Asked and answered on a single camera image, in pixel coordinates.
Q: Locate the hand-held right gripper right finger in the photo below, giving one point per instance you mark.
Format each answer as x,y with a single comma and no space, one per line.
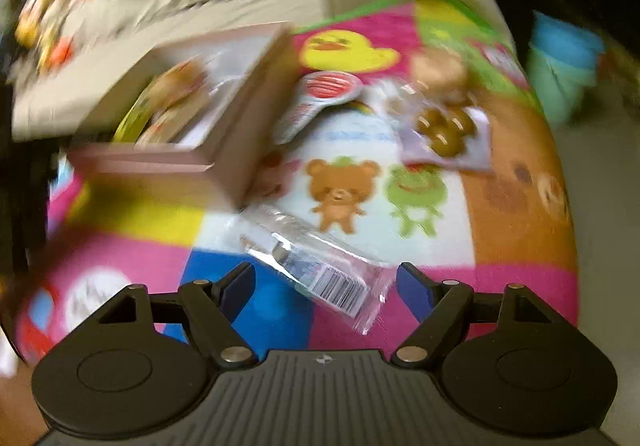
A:
412,288

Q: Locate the pink cardboard box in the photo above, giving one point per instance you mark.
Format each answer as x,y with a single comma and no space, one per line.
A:
235,141

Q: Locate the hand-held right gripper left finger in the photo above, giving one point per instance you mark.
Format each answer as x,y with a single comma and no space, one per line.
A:
237,291

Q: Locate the orange toy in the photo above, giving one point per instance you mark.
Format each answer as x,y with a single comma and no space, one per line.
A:
45,31

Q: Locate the red lid jelly cup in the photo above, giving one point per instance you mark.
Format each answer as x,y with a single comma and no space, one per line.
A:
325,86

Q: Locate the clear barcode snack packet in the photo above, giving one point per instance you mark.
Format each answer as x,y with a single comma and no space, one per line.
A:
325,271

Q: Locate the yellow snack packet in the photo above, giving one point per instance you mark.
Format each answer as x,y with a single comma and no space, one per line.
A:
131,121

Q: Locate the blue plastic bucket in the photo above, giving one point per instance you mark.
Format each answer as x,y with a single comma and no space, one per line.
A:
565,61

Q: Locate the brown balls snack packet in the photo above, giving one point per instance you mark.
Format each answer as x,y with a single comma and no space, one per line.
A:
445,129

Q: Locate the red label bread bun packet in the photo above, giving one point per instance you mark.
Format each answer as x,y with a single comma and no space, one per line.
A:
442,69

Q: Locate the colourful cartoon play mat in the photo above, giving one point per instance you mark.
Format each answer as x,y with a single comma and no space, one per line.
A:
425,246

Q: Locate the green label bread bun packet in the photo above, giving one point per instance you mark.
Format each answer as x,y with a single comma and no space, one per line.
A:
177,84

